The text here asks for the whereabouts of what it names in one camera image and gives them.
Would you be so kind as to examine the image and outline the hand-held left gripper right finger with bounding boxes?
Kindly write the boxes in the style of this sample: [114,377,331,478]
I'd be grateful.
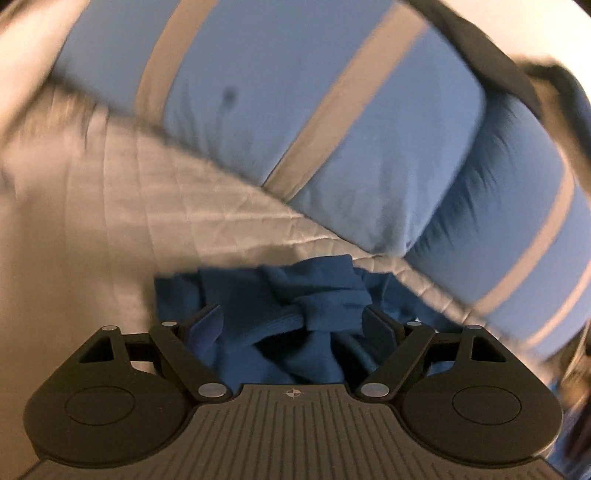
[352,305,505,401]

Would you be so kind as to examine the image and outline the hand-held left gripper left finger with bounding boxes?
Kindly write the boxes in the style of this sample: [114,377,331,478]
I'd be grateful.
[79,304,232,403]

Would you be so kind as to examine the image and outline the dark blue garment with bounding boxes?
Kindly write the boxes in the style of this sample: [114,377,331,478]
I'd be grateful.
[154,255,467,386]

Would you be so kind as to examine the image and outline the white quilted bedspread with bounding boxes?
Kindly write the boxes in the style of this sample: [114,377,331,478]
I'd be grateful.
[0,85,490,469]

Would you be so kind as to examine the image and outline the small blue grey-striped pillow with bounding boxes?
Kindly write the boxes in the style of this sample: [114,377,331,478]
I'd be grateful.
[405,92,591,366]

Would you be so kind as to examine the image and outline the large blue grey-striped pillow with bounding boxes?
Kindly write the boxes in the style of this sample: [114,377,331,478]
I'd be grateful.
[50,0,491,257]

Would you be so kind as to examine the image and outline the dark bed headboard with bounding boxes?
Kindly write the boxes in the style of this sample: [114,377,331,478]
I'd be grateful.
[406,0,591,185]

